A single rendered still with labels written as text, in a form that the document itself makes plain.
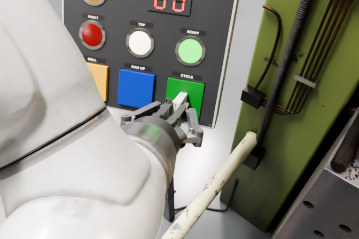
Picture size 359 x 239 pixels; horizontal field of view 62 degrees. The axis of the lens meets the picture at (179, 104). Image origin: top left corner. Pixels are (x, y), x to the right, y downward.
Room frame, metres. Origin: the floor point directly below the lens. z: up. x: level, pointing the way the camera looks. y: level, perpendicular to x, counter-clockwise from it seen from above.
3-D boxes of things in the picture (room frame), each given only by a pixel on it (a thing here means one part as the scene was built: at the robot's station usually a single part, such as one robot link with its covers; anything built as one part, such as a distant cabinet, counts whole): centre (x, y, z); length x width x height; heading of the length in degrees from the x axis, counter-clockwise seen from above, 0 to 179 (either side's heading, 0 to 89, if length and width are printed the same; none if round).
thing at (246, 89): (0.60, -0.21, 0.80); 0.06 x 0.03 x 0.04; 50
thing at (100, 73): (0.46, 0.18, 1.01); 0.07 x 0.05 x 0.07; 75
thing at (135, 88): (0.43, 0.09, 1.01); 0.07 x 0.05 x 0.07; 75
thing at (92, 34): (0.50, 0.17, 1.09); 0.05 x 0.03 x 0.04; 50
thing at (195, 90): (0.41, -0.01, 1.00); 0.07 x 0.05 x 0.07; 75
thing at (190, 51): (0.45, -0.02, 1.09); 0.05 x 0.03 x 0.04; 50
